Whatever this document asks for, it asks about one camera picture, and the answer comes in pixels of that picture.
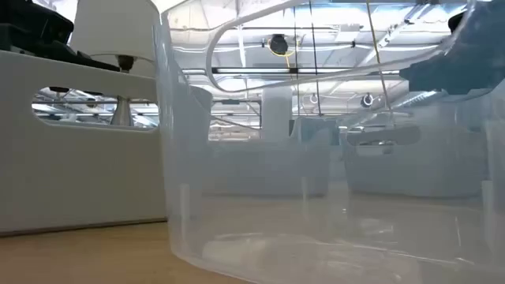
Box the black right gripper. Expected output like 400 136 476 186
399 0 505 95

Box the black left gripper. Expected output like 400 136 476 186
0 0 121 73

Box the grey plastic basket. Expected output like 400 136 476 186
342 125 491 199
203 118 333 198

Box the clear plastic basket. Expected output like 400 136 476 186
155 0 505 284

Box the white table lamp silver base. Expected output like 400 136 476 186
69 0 159 129

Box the white plastic basket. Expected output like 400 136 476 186
0 49 169 237

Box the black round ceiling fixture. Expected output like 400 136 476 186
268 34 290 57

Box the yellow hanging cable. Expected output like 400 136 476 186
365 0 393 118

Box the black hanging cable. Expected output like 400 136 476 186
309 0 322 116

